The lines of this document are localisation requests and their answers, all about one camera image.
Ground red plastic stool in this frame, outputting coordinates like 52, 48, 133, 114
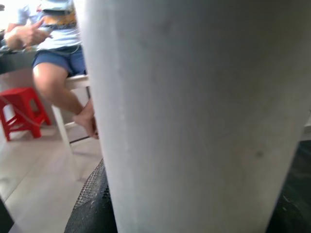
0, 87, 52, 142

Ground white wooden stool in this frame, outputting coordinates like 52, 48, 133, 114
52, 74, 103, 182

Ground seated person blue shorts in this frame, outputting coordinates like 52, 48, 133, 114
3, 0, 100, 140

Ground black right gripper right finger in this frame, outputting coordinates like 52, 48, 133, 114
266, 142, 311, 233

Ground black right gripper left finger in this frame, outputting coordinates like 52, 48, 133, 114
64, 157, 117, 233

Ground white plastic table leg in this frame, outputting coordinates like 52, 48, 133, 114
79, 0, 311, 233

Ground black tablecloth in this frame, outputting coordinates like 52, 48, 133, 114
0, 196, 16, 233

